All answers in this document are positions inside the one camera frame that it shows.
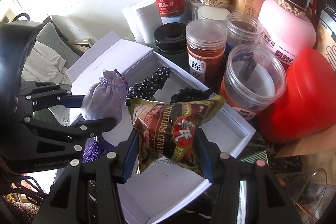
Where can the brown kraft pouch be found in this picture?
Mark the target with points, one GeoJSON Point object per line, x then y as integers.
{"type": "Point", "coordinates": [322, 141]}

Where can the white blue medicine box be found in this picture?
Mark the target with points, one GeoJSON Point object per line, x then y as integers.
{"type": "Point", "coordinates": [241, 217]}

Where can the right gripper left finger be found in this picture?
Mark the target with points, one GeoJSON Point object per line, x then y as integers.
{"type": "Point", "coordinates": [113, 169]}

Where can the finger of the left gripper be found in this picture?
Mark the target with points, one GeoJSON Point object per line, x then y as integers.
{"type": "Point", "coordinates": [34, 96]}
{"type": "Point", "coordinates": [78, 132]}

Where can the spice jar brown contents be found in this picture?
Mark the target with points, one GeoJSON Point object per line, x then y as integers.
{"type": "Point", "coordinates": [206, 44]}

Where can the white open gift box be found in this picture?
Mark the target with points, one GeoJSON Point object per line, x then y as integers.
{"type": "Point", "coordinates": [165, 177]}

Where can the white paper roll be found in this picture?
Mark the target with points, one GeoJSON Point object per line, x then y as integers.
{"type": "Point", "coordinates": [143, 19]}

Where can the pink white bottle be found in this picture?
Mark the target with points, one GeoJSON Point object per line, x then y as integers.
{"type": "Point", "coordinates": [283, 34]}

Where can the glass mug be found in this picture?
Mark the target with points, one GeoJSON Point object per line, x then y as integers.
{"type": "Point", "coordinates": [311, 191]}

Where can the red plastic canister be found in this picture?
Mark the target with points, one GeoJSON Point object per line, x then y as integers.
{"type": "Point", "coordinates": [308, 103]}

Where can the lavender drawstring pouch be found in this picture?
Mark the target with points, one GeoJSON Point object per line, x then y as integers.
{"type": "Point", "coordinates": [104, 99]}

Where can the black polka dot scrunchie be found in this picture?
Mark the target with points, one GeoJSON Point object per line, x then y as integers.
{"type": "Point", "coordinates": [150, 85]}

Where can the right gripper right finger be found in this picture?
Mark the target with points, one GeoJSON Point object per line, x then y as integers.
{"type": "Point", "coordinates": [266, 200]}

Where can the clear jar orange label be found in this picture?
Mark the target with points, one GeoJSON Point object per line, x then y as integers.
{"type": "Point", "coordinates": [253, 80]}

